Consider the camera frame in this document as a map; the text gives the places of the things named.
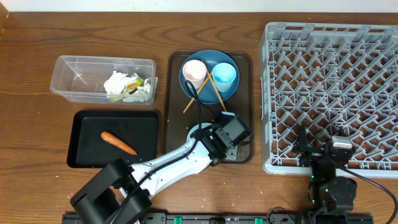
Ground light blue bowl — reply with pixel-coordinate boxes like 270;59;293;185
183;123;219;149

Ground wooden chopstick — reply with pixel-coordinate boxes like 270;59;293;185
183;72;211;113
206;67;227;112

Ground white paper napkin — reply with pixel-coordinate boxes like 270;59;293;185
136;78;151;96

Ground orange carrot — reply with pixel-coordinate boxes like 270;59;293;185
101;131;137;156

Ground white tissue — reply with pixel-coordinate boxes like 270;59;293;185
103;70;127;94

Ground yellow green snack wrapper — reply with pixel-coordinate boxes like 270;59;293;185
123;73;144;95

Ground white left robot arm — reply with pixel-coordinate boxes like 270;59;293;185
70;124;238;223

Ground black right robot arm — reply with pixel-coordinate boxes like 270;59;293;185
292;126;357;223

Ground grey dishwasher rack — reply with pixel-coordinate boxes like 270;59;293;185
259;22;397;179

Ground brown serving tray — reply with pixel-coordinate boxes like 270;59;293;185
162;50;254;154

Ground dark blue plate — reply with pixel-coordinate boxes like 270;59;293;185
179;50;240;104

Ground light blue cup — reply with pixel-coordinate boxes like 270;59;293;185
212;63;237;93

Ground black plastic tray bin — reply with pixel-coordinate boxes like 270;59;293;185
67;110;159;168

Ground pink cup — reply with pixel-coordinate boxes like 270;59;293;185
182;60;207;89

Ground clear plastic bin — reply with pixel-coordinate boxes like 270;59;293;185
50;55;157;106

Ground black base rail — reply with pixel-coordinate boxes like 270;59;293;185
62;212;374;224

